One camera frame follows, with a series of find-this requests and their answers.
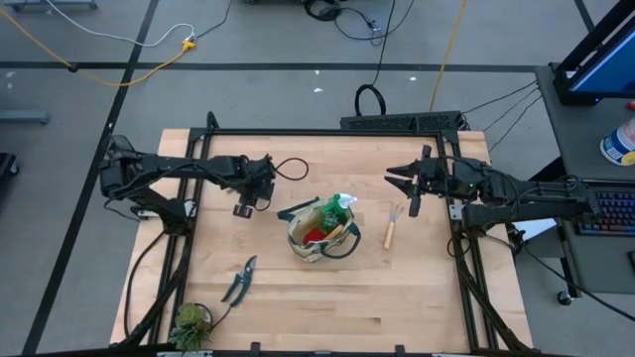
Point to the cream green gardening bag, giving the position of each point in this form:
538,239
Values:
300,238

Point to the black floor foot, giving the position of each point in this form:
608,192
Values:
9,166

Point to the grey floor bar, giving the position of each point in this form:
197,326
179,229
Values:
49,4
25,117

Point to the white paper sheet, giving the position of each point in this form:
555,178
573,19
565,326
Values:
536,229

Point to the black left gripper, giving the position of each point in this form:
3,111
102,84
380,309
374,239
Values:
258,181

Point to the black table edge clamp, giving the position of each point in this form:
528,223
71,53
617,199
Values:
399,349
255,348

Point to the green spray bottle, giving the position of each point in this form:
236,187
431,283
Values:
333,215

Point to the potted succulent plant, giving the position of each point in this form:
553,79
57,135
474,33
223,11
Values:
191,322

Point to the black perforated power box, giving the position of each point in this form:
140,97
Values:
397,121

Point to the grey computer desk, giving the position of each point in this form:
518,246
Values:
580,144

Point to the black arched frame bracket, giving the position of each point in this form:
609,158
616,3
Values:
212,121

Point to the black aluminium table frame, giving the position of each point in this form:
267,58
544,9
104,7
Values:
322,132

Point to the computer monitor blue screen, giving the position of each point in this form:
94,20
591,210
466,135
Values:
610,69

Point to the black mesh box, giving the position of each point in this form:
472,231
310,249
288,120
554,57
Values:
121,144

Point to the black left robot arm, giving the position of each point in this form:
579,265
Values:
188,166

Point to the white plastic tub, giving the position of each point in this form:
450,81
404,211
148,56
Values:
620,144

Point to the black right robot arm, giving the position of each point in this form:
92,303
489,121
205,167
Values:
536,196

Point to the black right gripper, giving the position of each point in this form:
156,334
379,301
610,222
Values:
434,176

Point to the black red gardening glove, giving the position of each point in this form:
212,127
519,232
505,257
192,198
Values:
313,236

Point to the backlit black keyboard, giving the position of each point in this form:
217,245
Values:
615,213

